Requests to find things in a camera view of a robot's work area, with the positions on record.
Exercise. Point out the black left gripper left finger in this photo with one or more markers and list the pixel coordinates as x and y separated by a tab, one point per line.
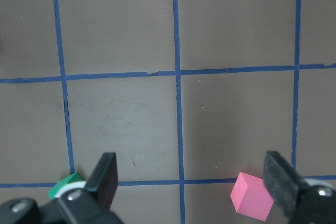
92	202

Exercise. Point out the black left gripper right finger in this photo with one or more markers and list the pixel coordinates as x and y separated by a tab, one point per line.
301	200

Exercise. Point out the green foam cube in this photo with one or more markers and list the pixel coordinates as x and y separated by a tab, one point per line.
75	177

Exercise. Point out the pink foam cube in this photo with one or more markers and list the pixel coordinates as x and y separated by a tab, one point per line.
250	197

